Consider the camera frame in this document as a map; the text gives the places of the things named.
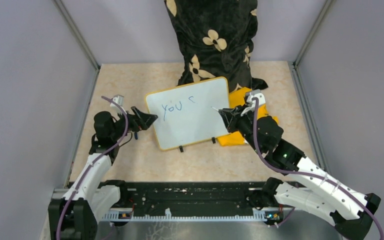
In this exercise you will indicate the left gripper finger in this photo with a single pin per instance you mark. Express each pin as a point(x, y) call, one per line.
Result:
point(144, 112)
point(146, 123)

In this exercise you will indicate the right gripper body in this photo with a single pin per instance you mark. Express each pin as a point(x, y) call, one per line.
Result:
point(243, 123)

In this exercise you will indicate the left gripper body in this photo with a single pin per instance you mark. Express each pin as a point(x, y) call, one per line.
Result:
point(133, 124)

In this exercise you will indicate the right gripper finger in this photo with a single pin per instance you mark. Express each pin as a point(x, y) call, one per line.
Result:
point(230, 111)
point(229, 120)

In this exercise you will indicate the yellow-framed whiteboard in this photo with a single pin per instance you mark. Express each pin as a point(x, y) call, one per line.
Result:
point(185, 115)

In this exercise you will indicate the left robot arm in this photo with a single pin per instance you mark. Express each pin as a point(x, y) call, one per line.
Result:
point(76, 215)

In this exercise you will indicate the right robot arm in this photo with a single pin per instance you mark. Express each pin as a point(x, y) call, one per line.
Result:
point(350, 212)

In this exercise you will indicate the yellow t-shirt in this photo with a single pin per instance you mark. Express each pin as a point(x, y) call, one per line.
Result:
point(267, 127)

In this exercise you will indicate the black floral blanket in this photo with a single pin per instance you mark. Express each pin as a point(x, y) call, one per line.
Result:
point(215, 38)

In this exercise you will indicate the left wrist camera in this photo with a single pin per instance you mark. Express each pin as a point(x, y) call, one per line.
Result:
point(117, 103)

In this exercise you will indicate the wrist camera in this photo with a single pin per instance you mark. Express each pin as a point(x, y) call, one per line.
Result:
point(253, 100)
point(117, 103)

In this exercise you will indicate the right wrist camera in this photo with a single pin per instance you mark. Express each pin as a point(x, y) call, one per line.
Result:
point(253, 100)

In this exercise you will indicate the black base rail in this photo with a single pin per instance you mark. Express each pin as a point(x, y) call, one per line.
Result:
point(196, 202)

